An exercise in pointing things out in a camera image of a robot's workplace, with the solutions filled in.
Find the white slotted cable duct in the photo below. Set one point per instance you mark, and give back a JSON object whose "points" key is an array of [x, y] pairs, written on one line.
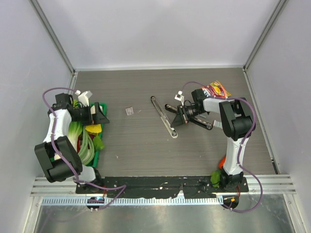
{"points": [[90, 201]]}

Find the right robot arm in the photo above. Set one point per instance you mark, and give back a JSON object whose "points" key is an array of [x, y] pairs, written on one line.
{"points": [[238, 120]]}

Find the green toy leaf sprig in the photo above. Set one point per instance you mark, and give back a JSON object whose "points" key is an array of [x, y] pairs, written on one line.
{"points": [[98, 143]]}

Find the orange candy bag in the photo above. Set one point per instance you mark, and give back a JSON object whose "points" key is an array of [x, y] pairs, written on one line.
{"points": [[215, 89]]}

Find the yellow white toy cabbage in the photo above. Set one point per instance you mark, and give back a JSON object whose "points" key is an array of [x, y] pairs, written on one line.
{"points": [[94, 129]]}

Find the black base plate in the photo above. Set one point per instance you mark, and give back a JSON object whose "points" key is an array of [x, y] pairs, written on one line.
{"points": [[164, 187]]}

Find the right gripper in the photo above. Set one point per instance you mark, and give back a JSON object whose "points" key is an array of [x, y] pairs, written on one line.
{"points": [[181, 117]]}

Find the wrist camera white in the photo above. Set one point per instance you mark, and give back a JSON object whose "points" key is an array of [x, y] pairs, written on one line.
{"points": [[83, 97], [179, 97]]}

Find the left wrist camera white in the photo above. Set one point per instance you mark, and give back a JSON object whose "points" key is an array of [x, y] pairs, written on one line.
{"points": [[83, 97]]}

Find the red white staple box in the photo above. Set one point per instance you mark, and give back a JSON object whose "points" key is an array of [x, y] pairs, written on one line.
{"points": [[129, 111]]}

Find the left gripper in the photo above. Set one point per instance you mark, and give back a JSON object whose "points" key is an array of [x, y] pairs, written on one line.
{"points": [[99, 118]]}

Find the orange toy carrot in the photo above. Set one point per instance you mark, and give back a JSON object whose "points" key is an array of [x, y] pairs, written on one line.
{"points": [[221, 163]]}

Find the green plastic tray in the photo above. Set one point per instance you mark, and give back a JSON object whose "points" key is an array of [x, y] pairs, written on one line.
{"points": [[98, 157]]}

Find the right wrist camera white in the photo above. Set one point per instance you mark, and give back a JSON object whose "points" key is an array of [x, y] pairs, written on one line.
{"points": [[179, 97]]}

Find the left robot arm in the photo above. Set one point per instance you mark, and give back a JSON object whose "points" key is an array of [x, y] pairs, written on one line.
{"points": [[58, 158]]}

